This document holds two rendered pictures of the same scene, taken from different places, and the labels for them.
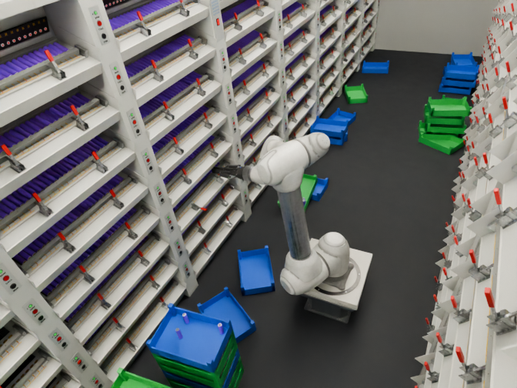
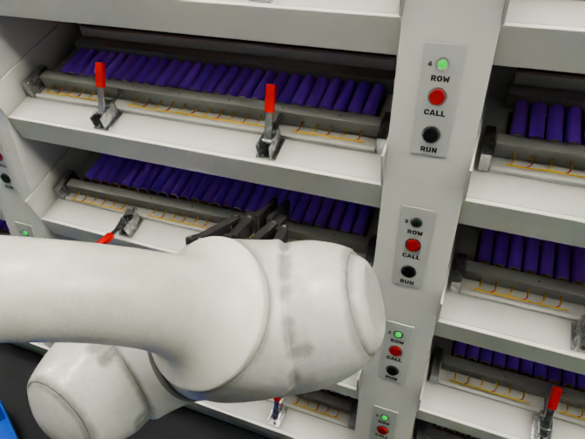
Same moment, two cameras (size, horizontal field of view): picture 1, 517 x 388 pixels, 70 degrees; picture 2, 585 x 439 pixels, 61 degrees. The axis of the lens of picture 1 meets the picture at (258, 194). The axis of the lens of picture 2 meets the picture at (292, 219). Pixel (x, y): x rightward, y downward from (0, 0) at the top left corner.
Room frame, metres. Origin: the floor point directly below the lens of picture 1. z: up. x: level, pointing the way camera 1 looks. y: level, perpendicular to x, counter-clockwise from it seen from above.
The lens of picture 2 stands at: (1.75, -0.38, 0.97)
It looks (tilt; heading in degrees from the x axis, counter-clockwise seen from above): 33 degrees down; 79
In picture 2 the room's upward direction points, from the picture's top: straight up
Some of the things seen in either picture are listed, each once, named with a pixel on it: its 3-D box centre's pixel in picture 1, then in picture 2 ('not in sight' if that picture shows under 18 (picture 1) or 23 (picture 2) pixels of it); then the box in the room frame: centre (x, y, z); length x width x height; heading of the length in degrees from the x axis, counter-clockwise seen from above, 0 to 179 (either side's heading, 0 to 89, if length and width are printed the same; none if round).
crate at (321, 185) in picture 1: (305, 185); not in sight; (2.24, -0.38, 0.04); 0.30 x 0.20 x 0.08; 57
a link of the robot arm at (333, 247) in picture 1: (332, 252); not in sight; (1.22, -0.33, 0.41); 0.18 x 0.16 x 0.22; 121
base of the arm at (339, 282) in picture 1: (334, 266); not in sight; (1.25, -0.35, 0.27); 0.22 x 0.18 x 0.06; 147
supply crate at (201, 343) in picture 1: (190, 336); not in sight; (0.85, 0.37, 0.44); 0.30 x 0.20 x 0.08; 66
